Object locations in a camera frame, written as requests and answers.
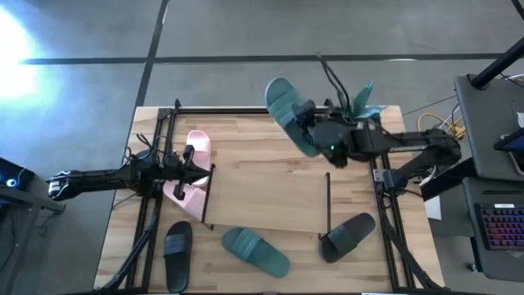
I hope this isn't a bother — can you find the grey desk surface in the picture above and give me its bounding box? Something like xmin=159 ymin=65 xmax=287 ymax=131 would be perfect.
xmin=453 ymin=73 xmax=524 ymax=184

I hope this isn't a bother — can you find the grey metal stand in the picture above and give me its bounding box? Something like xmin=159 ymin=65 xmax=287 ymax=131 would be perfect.
xmin=0 ymin=186 xmax=66 ymax=295

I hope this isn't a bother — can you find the wooden shelf with black legs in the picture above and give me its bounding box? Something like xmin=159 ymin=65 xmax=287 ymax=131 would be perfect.
xmin=201 ymin=162 xmax=332 ymax=242

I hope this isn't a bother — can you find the green rubber slide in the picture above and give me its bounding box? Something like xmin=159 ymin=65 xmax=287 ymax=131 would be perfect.
xmin=264 ymin=76 xmax=325 ymax=159
xmin=221 ymin=227 xmax=291 ymax=279

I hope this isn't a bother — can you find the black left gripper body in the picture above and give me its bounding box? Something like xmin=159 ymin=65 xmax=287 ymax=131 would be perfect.
xmin=163 ymin=144 xmax=196 ymax=201

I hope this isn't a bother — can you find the backlit computer keyboard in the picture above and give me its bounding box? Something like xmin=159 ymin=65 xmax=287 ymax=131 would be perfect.
xmin=474 ymin=202 xmax=524 ymax=251

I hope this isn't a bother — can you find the black pole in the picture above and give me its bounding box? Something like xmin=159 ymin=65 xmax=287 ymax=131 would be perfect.
xmin=469 ymin=35 xmax=524 ymax=90

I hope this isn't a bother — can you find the pink rubber slide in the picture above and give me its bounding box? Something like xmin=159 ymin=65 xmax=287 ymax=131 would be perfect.
xmin=162 ymin=179 xmax=210 ymax=223
xmin=185 ymin=129 xmax=213 ymax=189

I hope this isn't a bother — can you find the black aluminium table frame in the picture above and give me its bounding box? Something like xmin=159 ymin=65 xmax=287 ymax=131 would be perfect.
xmin=92 ymin=98 xmax=445 ymax=295

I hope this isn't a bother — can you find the white box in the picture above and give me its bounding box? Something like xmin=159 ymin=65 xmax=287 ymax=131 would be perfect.
xmin=423 ymin=195 xmax=443 ymax=221

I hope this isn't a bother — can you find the yellow cable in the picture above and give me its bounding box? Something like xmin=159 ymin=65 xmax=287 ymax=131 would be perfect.
xmin=417 ymin=112 xmax=467 ymax=140

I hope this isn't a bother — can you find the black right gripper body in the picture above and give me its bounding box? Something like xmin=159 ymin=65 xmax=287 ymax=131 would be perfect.
xmin=305 ymin=108 xmax=361 ymax=169

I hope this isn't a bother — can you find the black tablet with blue screen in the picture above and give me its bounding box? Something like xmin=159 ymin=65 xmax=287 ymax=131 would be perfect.
xmin=493 ymin=126 xmax=524 ymax=153

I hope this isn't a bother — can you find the snake plant in white pot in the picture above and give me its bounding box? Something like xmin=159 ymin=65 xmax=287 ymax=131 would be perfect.
xmin=350 ymin=79 xmax=388 ymax=120

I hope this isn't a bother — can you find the black rubber slide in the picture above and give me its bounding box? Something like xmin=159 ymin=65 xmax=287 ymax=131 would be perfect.
xmin=163 ymin=220 xmax=193 ymax=294
xmin=320 ymin=211 xmax=377 ymax=264

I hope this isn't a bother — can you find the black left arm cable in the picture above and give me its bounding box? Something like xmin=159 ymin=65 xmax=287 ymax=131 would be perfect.
xmin=121 ymin=132 xmax=175 ymax=165

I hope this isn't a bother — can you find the grey keyboard tray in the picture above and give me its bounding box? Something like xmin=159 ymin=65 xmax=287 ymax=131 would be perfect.
xmin=461 ymin=176 xmax=524 ymax=284

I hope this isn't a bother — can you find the black desk support bar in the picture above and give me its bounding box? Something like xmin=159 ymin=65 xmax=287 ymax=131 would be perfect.
xmin=420 ymin=157 xmax=478 ymax=202

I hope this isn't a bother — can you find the black box with blue light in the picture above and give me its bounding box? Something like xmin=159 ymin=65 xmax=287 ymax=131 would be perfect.
xmin=0 ymin=157 xmax=36 ymax=192

